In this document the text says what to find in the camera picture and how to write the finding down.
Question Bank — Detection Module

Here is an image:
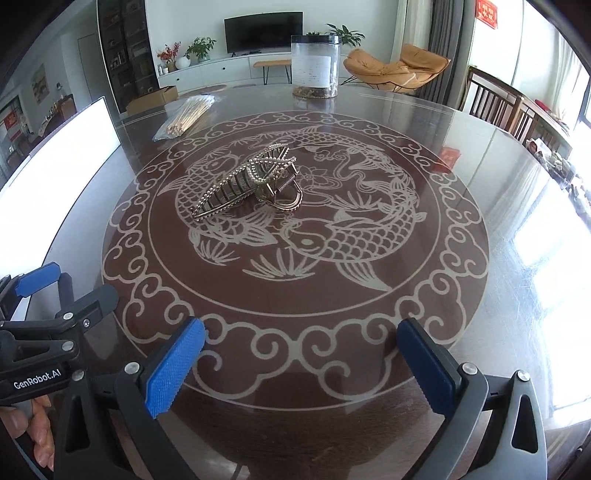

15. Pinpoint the bagged wooden sticks pack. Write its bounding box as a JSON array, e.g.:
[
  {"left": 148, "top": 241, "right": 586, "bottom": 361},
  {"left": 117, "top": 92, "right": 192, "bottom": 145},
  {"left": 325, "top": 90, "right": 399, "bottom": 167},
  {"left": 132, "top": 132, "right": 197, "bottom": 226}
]
[{"left": 152, "top": 94, "right": 215, "bottom": 142}]

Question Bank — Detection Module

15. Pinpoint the rhinestone hair claw clip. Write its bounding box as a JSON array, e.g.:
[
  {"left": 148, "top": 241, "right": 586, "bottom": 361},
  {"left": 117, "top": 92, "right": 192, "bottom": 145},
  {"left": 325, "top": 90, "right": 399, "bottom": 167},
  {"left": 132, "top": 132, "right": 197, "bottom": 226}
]
[{"left": 189, "top": 143, "right": 304, "bottom": 221}]

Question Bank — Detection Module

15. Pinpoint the white cardboard sorting box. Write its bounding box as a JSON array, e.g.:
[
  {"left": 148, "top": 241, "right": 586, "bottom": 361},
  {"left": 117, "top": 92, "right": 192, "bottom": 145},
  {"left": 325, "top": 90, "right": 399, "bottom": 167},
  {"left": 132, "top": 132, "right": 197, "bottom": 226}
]
[{"left": 1, "top": 98, "right": 120, "bottom": 276}]

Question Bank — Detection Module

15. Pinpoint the person left hand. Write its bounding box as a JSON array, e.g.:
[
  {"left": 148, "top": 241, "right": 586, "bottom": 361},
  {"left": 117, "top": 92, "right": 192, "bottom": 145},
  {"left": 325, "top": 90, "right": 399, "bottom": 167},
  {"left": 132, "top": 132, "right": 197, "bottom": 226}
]
[{"left": 1, "top": 395, "right": 55, "bottom": 471}]

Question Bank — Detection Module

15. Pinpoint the brown cardboard box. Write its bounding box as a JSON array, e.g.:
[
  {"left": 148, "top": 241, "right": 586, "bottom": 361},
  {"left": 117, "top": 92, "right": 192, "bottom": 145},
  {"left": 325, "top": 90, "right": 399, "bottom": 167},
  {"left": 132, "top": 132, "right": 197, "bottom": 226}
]
[{"left": 126, "top": 86, "right": 178, "bottom": 116}]

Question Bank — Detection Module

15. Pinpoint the red flower plant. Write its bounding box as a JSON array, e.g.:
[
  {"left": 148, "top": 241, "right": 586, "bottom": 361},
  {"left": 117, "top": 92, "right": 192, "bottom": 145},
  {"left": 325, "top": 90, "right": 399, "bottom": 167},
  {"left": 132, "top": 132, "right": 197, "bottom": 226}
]
[{"left": 157, "top": 42, "right": 181, "bottom": 72}]

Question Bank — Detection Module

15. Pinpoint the dark display cabinet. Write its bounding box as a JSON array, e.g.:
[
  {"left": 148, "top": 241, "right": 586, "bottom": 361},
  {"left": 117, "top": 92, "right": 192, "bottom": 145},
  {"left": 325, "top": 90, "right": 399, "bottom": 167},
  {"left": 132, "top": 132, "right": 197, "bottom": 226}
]
[{"left": 95, "top": 0, "right": 158, "bottom": 114}]

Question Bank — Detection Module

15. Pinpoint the white tv cabinet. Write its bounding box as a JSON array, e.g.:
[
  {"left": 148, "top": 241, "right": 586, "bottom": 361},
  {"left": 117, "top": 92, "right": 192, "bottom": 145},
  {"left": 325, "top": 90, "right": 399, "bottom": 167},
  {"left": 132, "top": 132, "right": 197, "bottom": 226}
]
[{"left": 158, "top": 52, "right": 291, "bottom": 93}]

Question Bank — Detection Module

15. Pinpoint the green potted plant left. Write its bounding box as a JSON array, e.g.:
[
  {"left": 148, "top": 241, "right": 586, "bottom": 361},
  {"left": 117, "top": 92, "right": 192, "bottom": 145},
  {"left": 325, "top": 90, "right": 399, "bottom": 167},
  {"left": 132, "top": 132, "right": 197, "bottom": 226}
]
[{"left": 185, "top": 37, "right": 216, "bottom": 63}]

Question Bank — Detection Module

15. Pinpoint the green potted plant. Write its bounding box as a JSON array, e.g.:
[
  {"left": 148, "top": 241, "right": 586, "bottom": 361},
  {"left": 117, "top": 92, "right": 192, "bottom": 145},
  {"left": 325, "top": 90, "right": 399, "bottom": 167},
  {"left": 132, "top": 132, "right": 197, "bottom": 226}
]
[
  {"left": 327, "top": 23, "right": 366, "bottom": 48},
  {"left": 185, "top": 37, "right": 216, "bottom": 63}
]

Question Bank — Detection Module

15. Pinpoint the red paper on table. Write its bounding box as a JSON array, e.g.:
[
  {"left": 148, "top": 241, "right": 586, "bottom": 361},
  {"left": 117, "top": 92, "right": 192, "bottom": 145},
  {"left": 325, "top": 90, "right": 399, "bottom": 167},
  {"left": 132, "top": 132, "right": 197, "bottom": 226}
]
[{"left": 434, "top": 146, "right": 462, "bottom": 172}]

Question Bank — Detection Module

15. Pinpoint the small wooden bench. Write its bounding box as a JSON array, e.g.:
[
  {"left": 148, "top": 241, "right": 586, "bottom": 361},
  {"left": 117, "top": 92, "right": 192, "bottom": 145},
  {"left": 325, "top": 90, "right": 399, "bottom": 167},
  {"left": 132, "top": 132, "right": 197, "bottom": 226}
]
[{"left": 252, "top": 59, "right": 293, "bottom": 86}]

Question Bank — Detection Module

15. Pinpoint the black flat television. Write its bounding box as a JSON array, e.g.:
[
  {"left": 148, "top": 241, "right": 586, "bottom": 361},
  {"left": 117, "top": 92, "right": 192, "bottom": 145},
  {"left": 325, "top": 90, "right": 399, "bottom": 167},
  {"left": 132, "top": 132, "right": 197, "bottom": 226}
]
[{"left": 224, "top": 12, "right": 304, "bottom": 54}]

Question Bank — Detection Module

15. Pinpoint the clear jar black lid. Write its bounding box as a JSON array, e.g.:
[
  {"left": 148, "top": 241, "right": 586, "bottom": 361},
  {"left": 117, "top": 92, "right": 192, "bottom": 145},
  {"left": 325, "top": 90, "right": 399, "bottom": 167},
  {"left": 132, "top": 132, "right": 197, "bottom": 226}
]
[{"left": 290, "top": 35, "right": 341, "bottom": 99}]

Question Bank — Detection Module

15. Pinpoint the wooden dining chair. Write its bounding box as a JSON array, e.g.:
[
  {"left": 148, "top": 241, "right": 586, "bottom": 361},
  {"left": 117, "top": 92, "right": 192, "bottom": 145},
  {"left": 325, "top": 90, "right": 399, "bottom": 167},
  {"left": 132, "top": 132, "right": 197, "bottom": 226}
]
[{"left": 459, "top": 65, "right": 574, "bottom": 149}]

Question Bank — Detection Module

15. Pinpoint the green potted plant right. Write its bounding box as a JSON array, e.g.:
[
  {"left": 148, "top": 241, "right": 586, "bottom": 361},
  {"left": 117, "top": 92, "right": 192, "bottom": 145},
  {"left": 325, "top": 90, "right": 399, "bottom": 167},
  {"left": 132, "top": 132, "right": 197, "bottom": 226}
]
[{"left": 327, "top": 23, "right": 366, "bottom": 48}]

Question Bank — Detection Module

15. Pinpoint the orange lounge chair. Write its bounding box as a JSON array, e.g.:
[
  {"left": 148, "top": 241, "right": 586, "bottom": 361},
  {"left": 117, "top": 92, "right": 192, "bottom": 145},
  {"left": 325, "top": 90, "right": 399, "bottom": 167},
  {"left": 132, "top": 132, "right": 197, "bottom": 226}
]
[{"left": 344, "top": 44, "right": 451, "bottom": 93}]

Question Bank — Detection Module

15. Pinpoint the red window decoration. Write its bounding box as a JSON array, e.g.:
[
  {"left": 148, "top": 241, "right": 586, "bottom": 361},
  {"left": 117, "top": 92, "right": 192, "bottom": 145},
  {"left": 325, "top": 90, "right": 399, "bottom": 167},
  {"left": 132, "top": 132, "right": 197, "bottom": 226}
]
[{"left": 475, "top": 0, "right": 498, "bottom": 30}]

